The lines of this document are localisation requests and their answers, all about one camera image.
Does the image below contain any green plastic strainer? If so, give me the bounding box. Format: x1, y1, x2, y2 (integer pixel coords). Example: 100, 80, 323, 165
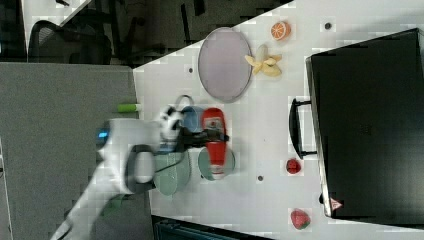
154, 152, 191, 196

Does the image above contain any green mug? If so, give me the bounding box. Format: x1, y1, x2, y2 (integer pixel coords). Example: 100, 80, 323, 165
197, 148, 236, 181

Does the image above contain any orange slice toy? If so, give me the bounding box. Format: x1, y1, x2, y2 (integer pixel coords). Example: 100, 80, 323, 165
271, 21, 291, 41

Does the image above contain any blue cup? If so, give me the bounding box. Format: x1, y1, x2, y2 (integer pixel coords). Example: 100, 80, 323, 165
182, 106, 203, 132

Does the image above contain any small red green strawberry toy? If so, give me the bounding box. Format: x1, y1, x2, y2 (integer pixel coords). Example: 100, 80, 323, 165
286, 159, 302, 175

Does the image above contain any red plush ketchup bottle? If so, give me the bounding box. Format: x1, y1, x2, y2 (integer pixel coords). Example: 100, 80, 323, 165
201, 107, 227, 180

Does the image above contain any black toaster oven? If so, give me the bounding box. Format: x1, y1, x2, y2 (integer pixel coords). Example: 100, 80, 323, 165
305, 28, 424, 229

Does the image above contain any yellow plush peeled banana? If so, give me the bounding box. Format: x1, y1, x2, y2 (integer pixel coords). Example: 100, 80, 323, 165
245, 44, 282, 77

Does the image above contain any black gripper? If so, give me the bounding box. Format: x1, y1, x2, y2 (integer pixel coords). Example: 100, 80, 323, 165
178, 128, 229, 149

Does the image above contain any black office chair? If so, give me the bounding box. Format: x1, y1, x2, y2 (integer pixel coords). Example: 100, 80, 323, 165
28, 20, 112, 65

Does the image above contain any green plush pepper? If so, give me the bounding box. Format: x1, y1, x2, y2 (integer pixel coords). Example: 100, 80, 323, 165
117, 104, 141, 113

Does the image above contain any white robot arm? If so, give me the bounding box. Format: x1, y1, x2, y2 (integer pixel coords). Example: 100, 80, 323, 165
50, 105, 229, 240

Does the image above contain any grey round plate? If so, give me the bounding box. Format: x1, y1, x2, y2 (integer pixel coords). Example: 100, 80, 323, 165
198, 27, 252, 103

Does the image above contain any red plush strawberry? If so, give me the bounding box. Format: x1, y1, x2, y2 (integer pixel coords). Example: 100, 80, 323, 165
290, 209, 311, 230

